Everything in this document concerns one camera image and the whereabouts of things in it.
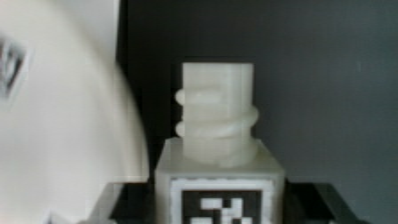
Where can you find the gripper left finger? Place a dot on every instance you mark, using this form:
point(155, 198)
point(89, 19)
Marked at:
point(124, 204)

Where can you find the white round table top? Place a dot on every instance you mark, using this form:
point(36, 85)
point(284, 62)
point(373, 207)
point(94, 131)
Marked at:
point(71, 137)

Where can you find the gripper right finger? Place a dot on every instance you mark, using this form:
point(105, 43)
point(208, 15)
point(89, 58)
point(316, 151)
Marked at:
point(315, 205)

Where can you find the white cylindrical table leg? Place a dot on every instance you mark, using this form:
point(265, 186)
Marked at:
point(219, 178)

